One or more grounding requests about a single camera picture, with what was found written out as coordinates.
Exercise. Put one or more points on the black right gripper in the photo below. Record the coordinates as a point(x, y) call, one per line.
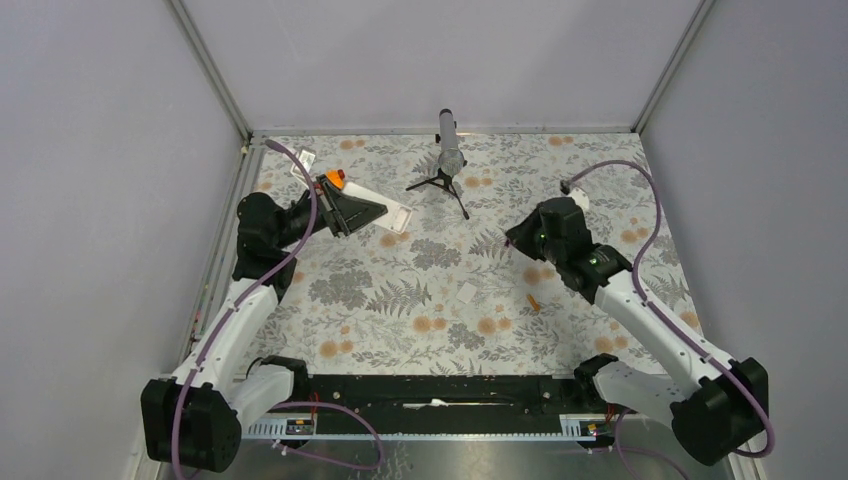
point(520, 235)

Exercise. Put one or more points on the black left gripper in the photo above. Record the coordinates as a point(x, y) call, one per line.
point(348, 213)

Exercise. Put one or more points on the white air conditioner remote control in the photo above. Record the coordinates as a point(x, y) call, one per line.
point(398, 217)

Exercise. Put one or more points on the orange battery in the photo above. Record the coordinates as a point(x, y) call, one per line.
point(534, 304)

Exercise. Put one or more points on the white remote battery cover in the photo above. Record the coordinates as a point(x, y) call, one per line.
point(466, 293)

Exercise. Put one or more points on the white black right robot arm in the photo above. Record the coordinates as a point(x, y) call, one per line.
point(712, 402)

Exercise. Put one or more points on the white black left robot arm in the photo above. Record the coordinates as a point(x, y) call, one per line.
point(196, 417)

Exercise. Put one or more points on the orange toy car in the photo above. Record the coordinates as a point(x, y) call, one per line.
point(336, 178)

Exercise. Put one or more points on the floral patterned table mat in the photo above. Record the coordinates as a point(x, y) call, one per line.
point(377, 302)

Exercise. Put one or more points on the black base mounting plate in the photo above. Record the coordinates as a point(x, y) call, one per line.
point(511, 406)

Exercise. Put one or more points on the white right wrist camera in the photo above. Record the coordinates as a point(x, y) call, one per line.
point(580, 198)

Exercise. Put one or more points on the aluminium frame rail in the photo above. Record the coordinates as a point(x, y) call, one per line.
point(203, 55)

